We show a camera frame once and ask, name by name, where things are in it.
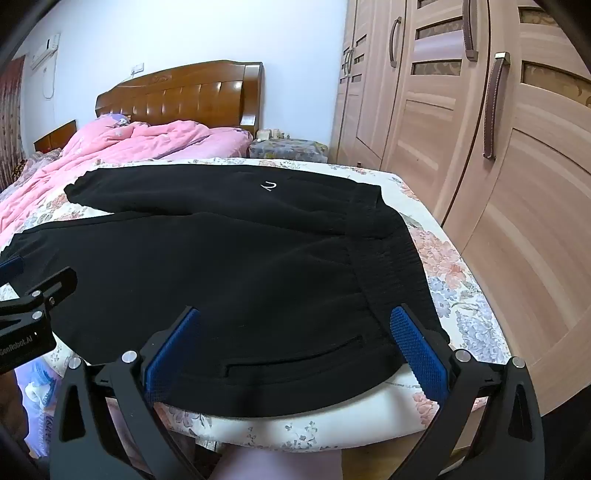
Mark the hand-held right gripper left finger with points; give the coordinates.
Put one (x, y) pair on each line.
(171, 350)

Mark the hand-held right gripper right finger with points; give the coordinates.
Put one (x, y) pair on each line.
(418, 350)

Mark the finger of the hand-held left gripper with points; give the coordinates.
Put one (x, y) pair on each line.
(10, 268)
(53, 286)

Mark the black pants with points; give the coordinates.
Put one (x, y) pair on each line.
(231, 258)

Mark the purple printed cloth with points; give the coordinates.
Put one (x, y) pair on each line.
(39, 397)

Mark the bed with floral sheet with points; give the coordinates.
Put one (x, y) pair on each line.
(438, 258)

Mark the patterned curtain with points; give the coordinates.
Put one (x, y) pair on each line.
(10, 129)

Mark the wooden bedside cabinet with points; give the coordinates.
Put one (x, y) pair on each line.
(55, 136)

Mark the pink blanket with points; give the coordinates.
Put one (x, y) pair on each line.
(115, 143)

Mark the person's leg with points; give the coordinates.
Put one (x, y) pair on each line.
(281, 466)

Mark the light wooden wardrobe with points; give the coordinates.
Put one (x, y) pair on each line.
(508, 207)

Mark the white air conditioner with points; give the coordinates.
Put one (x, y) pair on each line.
(45, 50)

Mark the floral covered bedside table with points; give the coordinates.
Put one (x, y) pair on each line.
(286, 150)

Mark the wooden headboard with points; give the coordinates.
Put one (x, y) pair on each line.
(184, 92)

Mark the white wall socket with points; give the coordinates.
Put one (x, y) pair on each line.
(137, 69)

